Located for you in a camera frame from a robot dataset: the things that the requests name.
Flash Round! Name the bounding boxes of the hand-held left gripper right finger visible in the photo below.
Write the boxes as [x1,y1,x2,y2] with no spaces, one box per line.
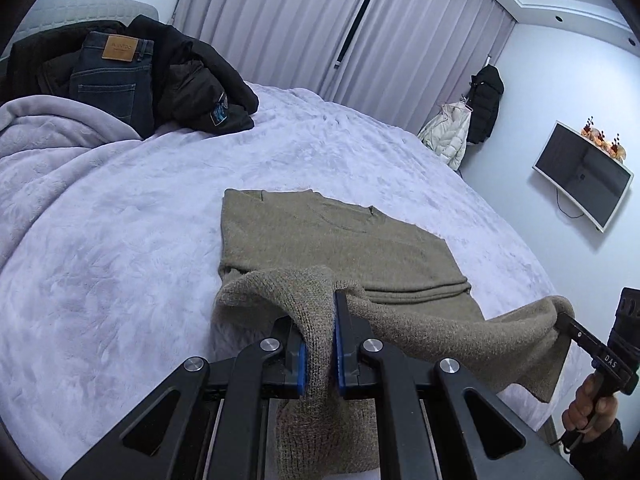
[334,289,583,480]

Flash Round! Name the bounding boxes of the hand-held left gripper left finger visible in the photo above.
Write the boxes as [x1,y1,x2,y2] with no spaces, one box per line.
[60,315,308,480]

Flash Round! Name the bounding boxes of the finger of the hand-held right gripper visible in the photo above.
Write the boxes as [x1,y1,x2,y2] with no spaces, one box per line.
[556,312,608,362]

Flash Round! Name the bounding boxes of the taupe knit sweater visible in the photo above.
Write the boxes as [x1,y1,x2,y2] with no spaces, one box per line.
[212,187,576,478]

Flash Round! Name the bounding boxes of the person's right forearm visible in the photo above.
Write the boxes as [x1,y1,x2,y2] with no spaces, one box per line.
[567,417,640,480]

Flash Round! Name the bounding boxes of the person's right hand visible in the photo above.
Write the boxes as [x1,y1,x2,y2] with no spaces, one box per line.
[561,372,623,433]

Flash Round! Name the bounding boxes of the orange flower decoration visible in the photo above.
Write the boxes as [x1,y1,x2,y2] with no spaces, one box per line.
[580,116,628,163]

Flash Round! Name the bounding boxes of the lilac fluffy bedspread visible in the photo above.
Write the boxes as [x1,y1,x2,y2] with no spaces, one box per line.
[0,80,571,480]

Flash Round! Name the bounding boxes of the white puffer jacket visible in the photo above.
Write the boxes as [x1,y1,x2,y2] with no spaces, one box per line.
[417,101,473,171]

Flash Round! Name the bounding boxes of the black puffer jacket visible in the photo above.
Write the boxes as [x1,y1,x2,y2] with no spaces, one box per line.
[466,64,505,145]

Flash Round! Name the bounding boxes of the grey pleated curtain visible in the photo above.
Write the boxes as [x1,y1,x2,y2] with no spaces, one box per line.
[172,0,386,106]
[332,0,516,136]

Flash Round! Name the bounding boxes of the dark blue jeans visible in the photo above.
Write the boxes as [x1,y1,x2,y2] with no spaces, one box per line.
[69,31,157,140]

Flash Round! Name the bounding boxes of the smooth lilac blanket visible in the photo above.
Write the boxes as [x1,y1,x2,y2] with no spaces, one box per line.
[0,95,143,266]

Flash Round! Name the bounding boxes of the grey headboard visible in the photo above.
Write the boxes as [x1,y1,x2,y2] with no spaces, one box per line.
[15,0,161,56]

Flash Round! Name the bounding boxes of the black television cable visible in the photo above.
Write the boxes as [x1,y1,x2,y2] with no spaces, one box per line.
[556,187,586,219]

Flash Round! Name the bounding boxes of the wall-mounted television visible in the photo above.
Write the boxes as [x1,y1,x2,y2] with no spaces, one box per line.
[532,121,635,233]

